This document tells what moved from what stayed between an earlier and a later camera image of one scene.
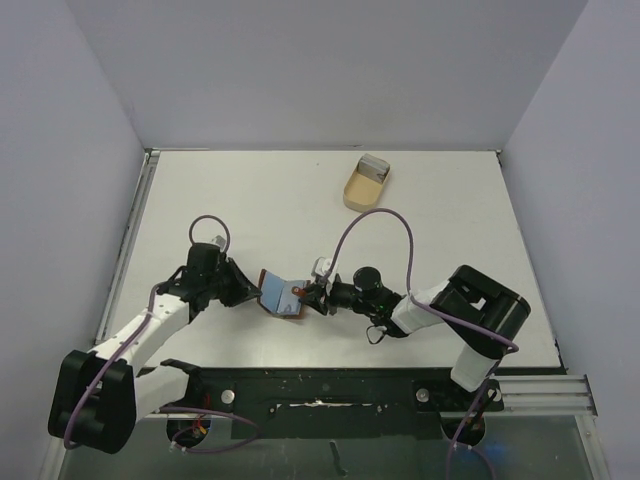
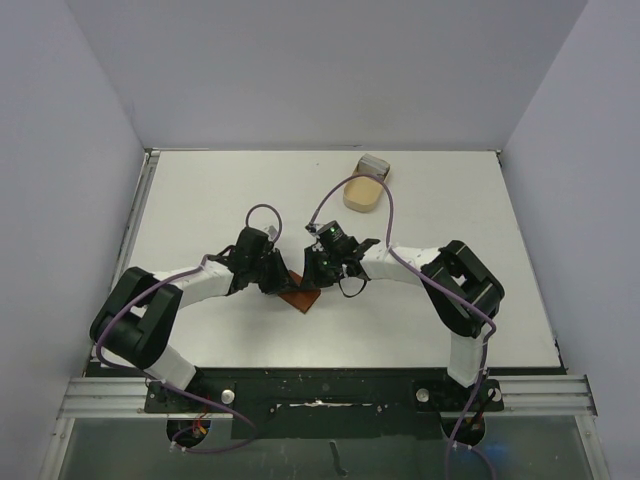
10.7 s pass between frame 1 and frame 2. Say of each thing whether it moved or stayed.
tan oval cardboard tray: stayed
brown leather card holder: moved
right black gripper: moved
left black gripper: moved
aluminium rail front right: stayed
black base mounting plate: stayed
